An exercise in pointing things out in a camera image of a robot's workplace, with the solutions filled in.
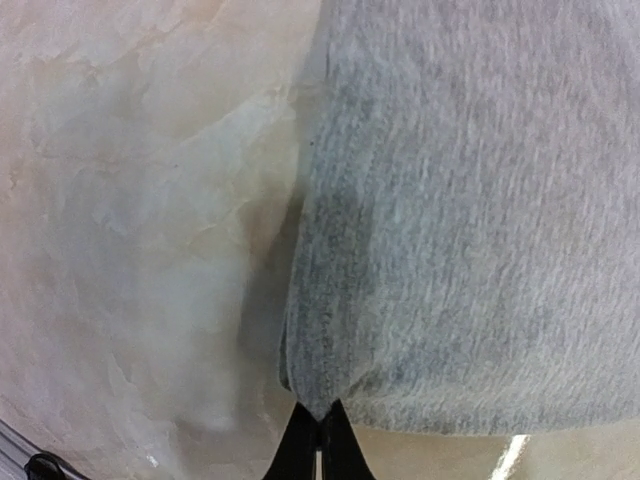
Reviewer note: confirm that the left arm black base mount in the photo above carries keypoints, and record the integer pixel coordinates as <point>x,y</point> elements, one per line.
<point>44,466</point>

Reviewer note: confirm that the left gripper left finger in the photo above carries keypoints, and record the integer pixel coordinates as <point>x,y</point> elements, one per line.
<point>295,457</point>

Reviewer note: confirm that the grey tank top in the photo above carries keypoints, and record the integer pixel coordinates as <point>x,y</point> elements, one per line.
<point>468,253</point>

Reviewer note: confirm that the aluminium front rail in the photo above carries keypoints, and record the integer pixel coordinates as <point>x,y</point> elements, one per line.
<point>15,453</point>

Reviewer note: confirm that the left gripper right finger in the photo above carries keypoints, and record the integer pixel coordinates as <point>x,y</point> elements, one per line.
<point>342,457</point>

